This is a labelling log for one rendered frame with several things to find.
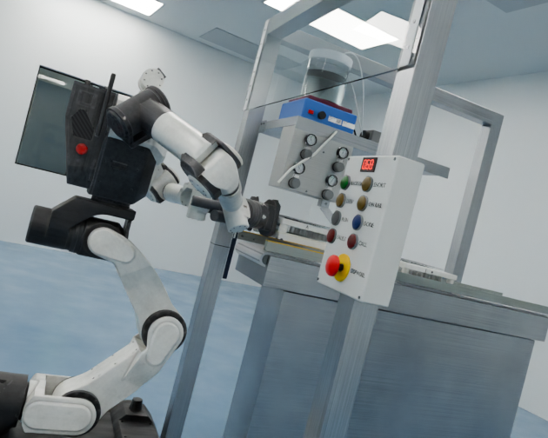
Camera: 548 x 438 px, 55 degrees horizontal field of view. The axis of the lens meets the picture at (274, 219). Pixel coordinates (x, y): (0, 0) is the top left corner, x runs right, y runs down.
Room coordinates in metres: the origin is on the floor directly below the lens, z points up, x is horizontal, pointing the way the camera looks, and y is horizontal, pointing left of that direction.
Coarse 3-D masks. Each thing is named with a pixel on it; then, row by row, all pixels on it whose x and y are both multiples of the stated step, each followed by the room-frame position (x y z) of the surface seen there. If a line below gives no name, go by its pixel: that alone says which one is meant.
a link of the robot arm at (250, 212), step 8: (248, 200) 1.63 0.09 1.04; (240, 208) 1.57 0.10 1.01; (248, 208) 1.60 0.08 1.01; (256, 208) 1.62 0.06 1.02; (216, 216) 1.59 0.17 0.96; (224, 216) 1.58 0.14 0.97; (232, 216) 1.56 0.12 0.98; (240, 216) 1.56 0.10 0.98; (248, 216) 1.58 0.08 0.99; (256, 216) 1.62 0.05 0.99; (232, 224) 1.55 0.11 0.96; (240, 224) 1.55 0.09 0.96; (248, 224) 1.57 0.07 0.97; (232, 232) 1.59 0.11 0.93
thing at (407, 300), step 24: (240, 264) 1.92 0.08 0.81; (288, 264) 1.73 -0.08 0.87; (312, 264) 1.79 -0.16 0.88; (288, 288) 1.73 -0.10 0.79; (312, 288) 1.77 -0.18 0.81; (408, 288) 1.92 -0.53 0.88; (408, 312) 1.93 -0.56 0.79; (432, 312) 1.97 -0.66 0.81; (456, 312) 2.01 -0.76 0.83; (480, 312) 2.06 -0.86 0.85; (504, 312) 2.10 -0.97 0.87; (528, 336) 2.17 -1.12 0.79
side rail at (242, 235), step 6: (240, 234) 1.94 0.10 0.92; (246, 234) 1.95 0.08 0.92; (252, 234) 1.96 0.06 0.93; (246, 240) 1.95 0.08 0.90; (252, 240) 1.96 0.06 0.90; (258, 240) 1.97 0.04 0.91; (264, 240) 1.98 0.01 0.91; (270, 240) 1.99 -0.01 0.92; (276, 240) 2.00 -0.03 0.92; (300, 246) 2.04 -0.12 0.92; (456, 282) 2.34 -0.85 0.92; (474, 288) 2.39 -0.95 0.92; (480, 288) 2.40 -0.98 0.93; (498, 294) 2.44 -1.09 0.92
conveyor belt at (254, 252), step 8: (240, 248) 1.89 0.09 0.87; (248, 248) 1.83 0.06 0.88; (256, 248) 1.79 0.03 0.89; (248, 256) 1.81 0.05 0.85; (256, 256) 1.74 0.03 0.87; (280, 256) 1.73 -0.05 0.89; (288, 256) 1.74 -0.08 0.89; (264, 264) 1.71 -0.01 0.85; (320, 264) 1.79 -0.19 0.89; (424, 288) 1.96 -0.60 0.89; (456, 296) 2.02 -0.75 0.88; (464, 296) 2.04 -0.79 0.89; (496, 304) 2.11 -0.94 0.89; (528, 312) 2.18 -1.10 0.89; (536, 312) 2.22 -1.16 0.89
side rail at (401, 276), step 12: (276, 252) 1.71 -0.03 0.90; (288, 252) 1.72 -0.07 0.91; (300, 252) 1.74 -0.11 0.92; (312, 252) 1.75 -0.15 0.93; (396, 276) 1.89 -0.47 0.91; (408, 276) 1.91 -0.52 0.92; (420, 276) 1.93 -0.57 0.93; (432, 288) 1.96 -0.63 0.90; (444, 288) 1.98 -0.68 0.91; (456, 288) 2.00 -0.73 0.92; (468, 288) 2.02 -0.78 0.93; (492, 300) 2.07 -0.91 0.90; (504, 300) 2.10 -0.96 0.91; (516, 300) 2.12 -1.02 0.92; (540, 312) 2.18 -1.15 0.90
